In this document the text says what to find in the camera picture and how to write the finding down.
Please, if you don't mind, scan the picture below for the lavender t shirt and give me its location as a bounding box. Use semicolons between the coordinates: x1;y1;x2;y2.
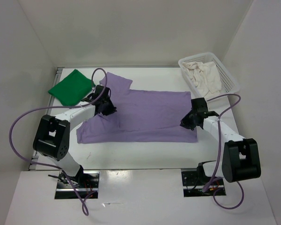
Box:
76;73;198;144

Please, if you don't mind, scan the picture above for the green t shirt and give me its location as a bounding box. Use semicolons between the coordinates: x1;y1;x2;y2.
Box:
48;69;95;106

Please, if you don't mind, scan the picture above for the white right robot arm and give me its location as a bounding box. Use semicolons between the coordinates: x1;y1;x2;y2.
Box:
180;111;261;184

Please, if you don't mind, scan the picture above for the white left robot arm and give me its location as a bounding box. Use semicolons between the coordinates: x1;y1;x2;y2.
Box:
33;99;117;188

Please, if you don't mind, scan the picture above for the white plastic basket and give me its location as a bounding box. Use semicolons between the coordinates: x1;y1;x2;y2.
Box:
178;52;240;99

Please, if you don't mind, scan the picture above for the cream t shirt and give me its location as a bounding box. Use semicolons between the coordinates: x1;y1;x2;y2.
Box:
182;62;222;99

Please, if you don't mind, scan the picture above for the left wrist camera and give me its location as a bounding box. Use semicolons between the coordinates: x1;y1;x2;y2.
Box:
92;85;111;101

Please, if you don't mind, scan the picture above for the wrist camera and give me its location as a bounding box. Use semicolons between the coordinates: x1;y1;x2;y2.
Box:
191;97;208;113
92;85;111;101

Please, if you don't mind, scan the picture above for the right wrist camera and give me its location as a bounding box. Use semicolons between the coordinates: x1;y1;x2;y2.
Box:
191;97;208;113

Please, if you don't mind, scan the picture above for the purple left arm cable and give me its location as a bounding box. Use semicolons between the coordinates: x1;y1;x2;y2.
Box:
8;67;108;216

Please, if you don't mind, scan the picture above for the aluminium table edge rail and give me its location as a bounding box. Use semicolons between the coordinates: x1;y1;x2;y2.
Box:
29;67;64;170

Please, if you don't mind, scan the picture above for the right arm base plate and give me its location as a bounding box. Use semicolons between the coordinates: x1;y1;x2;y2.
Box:
181;169;226;197

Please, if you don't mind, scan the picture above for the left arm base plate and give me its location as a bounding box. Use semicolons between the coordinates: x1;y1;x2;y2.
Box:
48;171;100;200

